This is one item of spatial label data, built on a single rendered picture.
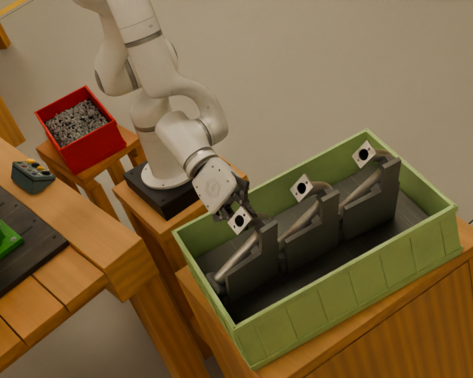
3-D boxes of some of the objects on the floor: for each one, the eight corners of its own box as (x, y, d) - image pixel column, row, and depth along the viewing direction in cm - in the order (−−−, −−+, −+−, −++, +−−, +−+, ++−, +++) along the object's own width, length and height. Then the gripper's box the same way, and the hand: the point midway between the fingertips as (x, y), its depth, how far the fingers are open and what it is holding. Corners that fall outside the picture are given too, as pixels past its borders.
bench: (32, 244, 390) (-61, 96, 334) (230, 415, 287) (143, 242, 232) (-96, 340, 364) (-219, 197, 309) (72, 566, 262) (-68, 412, 206)
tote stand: (402, 316, 298) (363, 150, 249) (508, 408, 260) (487, 235, 210) (248, 426, 282) (173, 272, 233) (337, 542, 244) (271, 388, 194)
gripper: (233, 141, 191) (279, 198, 184) (194, 190, 199) (238, 247, 191) (212, 140, 185) (260, 200, 178) (174, 191, 193) (218, 250, 185)
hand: (243, 217), depth 185 cm, fingers closed on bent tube, 3 cm apart
